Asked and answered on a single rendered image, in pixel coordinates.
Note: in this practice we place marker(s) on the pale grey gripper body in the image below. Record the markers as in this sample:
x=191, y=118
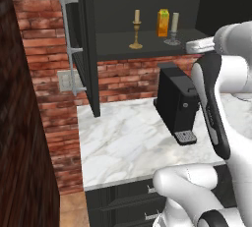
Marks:
x=199, y=45

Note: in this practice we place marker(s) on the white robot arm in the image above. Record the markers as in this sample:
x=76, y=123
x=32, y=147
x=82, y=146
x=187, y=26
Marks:
x=236, y=73

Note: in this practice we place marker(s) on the cream candle in silver holder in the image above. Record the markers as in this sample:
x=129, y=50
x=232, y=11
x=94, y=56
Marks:
x=174, y=24

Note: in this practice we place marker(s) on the cream candle in gold holder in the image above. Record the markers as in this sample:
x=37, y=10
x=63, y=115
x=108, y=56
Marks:
x=136, y=29

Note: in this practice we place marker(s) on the black cabinet door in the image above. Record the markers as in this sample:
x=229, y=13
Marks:
x=86, y=41

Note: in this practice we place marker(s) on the orange juice carton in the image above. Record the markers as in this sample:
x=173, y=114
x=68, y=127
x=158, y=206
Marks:
x=162, y=23

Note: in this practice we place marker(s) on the black coffee machine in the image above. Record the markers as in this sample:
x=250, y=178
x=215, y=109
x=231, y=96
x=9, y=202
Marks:
x=175, y=100

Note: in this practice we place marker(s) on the black drawer front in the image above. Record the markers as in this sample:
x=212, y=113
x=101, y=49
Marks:
x=131, y=219
x=124, y=198

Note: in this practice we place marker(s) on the dark wooden tall panel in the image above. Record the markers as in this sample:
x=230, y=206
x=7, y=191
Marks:
x=19, y=123

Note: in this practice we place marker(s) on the grey wall switch plate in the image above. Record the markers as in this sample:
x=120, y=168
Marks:
x=64, y=81

